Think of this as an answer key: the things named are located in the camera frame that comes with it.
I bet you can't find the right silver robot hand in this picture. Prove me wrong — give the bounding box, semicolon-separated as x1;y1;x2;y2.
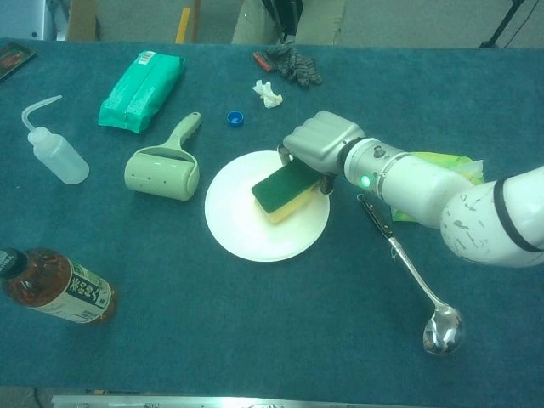
278;110;366;195

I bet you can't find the yellow green sponge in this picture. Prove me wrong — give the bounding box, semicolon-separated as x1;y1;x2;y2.
250;161;320;224

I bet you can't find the white round plate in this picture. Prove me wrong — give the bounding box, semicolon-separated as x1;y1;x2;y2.
204;150;332;262

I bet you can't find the crumpled white tissue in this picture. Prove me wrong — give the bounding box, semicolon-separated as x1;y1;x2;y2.
252;79;284;108

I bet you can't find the grey striped work glove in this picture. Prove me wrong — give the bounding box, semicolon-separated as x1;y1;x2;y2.
265;42;323;89

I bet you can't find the person in beige trousers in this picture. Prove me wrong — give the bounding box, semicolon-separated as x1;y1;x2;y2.
231;0;349;45

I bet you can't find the yellow green tissue pack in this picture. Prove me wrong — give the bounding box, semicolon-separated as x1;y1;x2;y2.
390;150;486;224

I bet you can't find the pale green lint roller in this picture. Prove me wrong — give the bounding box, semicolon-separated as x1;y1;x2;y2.
123;111;203;202

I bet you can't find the yellow wooden strip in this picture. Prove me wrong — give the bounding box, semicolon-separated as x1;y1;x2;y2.
175;0;201;44

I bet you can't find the teal table cloth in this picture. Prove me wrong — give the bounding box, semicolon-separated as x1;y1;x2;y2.
0;37;544;394

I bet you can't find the teal wet wipes pack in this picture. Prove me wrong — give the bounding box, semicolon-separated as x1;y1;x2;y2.
98;50;187;135

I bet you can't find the black tripod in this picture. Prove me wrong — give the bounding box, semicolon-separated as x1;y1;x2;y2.
479;0;529;48

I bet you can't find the clear plastic wash bottle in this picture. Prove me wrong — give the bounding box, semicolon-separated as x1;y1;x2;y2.
21;94;91;185

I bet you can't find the brown cardboard box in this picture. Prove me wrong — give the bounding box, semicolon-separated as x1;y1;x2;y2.
66;0;101;42

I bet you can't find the brown tea bottle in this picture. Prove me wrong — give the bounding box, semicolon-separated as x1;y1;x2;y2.
0;247;119;326

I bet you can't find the dark flat book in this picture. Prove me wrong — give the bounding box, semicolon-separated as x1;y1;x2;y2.
0;41;37;84

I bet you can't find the silver metal case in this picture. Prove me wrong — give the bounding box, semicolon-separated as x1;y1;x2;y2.
0;0;69;42

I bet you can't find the steel ladle with black handle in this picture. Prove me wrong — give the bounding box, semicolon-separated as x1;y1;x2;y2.
356;193;465;355

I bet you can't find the silver metal rail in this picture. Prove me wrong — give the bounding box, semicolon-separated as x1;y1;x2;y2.
50;394;437;408

